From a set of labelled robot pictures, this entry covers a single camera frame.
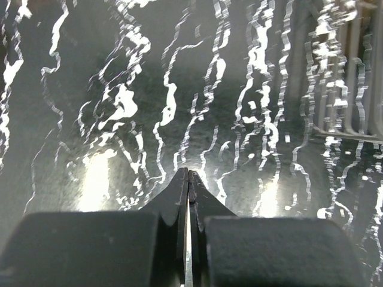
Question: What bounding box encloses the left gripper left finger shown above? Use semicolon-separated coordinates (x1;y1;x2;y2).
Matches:
141;168;189;286

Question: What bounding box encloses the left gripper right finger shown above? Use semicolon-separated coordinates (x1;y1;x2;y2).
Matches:
188;170;238;286

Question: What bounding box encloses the black marble pattern mat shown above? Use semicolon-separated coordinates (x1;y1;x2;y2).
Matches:
1;1;382;286

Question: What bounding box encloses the black wire dish rack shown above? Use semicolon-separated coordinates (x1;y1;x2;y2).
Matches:
308;1;382;144

